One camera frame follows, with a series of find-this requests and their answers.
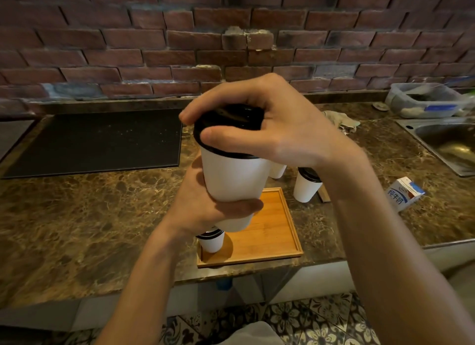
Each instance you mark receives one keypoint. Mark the white paper cup black lid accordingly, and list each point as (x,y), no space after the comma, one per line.
(211,243)
(230,177)

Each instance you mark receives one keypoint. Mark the square wooden tray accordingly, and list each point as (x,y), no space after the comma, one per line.
(271,229)

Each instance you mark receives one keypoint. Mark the person's left forearm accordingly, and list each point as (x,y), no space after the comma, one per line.
(144,292)

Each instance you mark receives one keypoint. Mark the black rubber mat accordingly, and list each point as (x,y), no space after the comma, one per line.
(92,144)

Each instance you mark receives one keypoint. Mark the small blue tape piece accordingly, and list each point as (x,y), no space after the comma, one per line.
(223,284)

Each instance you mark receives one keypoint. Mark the white blue milk carton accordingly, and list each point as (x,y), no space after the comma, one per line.
(402,194)

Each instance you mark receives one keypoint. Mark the small round pale sink plug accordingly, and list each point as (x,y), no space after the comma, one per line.
(380,107)

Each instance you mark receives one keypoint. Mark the counter lidded cup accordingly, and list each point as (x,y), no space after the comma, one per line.
(306,190)

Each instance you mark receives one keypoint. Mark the steel sink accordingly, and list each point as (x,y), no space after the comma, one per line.
(441,140)

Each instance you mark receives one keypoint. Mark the crumpled beige rag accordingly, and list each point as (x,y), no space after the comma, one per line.
(345,120)

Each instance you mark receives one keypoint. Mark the white drawer front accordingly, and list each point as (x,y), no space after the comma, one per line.
(452,257)

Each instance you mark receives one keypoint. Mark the person's right forearm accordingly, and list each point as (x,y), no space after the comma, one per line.
(400,263)

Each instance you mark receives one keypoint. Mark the brown flat board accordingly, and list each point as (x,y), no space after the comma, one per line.
(323,196)

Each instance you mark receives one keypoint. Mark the person's right hand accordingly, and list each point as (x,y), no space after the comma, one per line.
(297,129)

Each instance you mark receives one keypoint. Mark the grey metal panel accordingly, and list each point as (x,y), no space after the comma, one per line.
(13,137)

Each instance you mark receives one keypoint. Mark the person's light grey clothing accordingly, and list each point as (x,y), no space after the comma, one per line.
(256,335)

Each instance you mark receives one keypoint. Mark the person's left hand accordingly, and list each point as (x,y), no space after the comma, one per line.
(196,211)

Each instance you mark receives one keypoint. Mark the clear plastic container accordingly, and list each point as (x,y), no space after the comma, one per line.
(426,101)

